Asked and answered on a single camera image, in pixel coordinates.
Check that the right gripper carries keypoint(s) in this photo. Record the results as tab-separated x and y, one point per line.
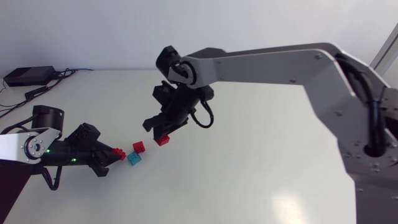
182	104

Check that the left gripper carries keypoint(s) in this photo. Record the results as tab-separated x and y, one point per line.
66	154

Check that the red toy brick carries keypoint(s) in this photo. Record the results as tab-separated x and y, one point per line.
120	153
162	140
139	147

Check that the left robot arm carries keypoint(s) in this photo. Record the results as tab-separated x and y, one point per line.
12	146

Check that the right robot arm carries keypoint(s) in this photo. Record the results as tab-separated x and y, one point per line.
264	65

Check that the blue translucent toy brick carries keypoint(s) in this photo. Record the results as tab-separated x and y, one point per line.
134	158

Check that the black power brick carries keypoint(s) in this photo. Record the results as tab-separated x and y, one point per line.
29	75

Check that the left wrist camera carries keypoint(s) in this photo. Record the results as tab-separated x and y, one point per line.
83	133

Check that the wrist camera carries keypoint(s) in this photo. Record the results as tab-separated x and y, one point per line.
161	95
83	133

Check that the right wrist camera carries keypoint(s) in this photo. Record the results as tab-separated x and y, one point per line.
161	95

